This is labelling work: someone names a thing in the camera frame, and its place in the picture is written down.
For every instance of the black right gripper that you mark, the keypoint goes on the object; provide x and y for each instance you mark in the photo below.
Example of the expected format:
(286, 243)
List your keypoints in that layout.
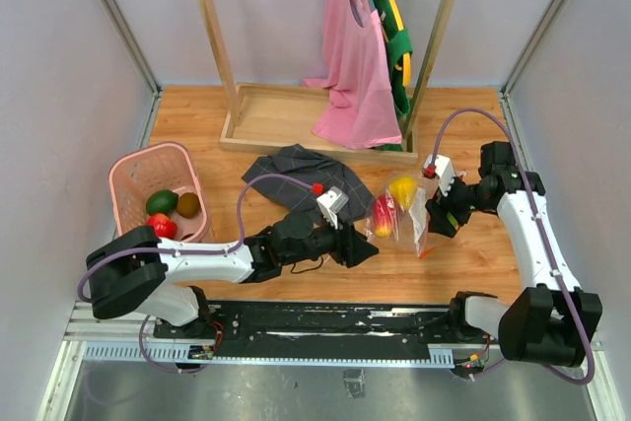
(439, 222)

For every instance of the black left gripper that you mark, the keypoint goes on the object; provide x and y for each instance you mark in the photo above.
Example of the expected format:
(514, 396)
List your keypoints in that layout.
(351, 246)

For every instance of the clear zip top bag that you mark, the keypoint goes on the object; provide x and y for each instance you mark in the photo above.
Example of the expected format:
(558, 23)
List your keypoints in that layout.
(411, 233)

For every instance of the orange fake fruit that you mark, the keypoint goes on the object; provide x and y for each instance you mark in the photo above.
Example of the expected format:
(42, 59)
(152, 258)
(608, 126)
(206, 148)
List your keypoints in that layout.
(188, 205)

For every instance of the red fake apple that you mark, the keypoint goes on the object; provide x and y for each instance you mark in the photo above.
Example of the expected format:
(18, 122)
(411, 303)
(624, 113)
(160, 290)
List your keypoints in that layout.
(163, 225)

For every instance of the dark green fake lime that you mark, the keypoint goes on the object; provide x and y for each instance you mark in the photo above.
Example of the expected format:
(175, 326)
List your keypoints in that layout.
(162, 202)

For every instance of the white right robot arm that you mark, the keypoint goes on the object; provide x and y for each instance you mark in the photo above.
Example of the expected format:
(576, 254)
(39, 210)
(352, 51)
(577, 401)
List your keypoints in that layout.
(553, 318)

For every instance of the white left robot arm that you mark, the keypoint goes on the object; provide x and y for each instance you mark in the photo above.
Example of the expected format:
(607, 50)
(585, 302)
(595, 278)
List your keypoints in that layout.
(140, 272)

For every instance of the yellow fake lemon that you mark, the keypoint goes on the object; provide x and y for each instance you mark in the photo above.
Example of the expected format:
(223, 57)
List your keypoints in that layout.
(403, 190)

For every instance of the red yellow fake mango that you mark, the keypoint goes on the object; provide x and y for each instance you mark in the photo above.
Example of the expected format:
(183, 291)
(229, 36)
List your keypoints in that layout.
(384, 216)

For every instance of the dark grey checked cloth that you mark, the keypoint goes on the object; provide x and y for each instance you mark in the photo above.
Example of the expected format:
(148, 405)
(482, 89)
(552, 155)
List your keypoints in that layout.
(309, 167)

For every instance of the pink t-shirt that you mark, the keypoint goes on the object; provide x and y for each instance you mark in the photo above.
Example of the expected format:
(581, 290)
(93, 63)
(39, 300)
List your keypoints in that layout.
(360, 112)

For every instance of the wooden clothes rack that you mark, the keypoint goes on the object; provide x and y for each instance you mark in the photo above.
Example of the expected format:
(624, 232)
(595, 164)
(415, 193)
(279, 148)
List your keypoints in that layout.
(264, 118)

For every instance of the green t-shirt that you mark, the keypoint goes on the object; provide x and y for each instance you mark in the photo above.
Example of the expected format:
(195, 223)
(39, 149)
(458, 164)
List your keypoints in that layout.
(397, 56)

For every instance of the pink plastic basket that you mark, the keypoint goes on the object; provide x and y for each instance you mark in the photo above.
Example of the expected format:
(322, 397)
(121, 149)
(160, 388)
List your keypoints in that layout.
(134, 178)

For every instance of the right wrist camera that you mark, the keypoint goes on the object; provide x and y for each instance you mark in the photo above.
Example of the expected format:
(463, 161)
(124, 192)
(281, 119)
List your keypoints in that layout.
(441, 168)

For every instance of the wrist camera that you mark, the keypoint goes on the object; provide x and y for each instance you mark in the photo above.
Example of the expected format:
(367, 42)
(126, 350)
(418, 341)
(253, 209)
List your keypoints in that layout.
(329, 205)
(441, 168)

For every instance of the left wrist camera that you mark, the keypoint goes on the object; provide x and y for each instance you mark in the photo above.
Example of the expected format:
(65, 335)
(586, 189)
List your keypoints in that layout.
(329, 205)

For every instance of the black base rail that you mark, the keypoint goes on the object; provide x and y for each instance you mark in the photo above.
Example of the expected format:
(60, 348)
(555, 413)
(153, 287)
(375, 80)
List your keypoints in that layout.
(316, 330)

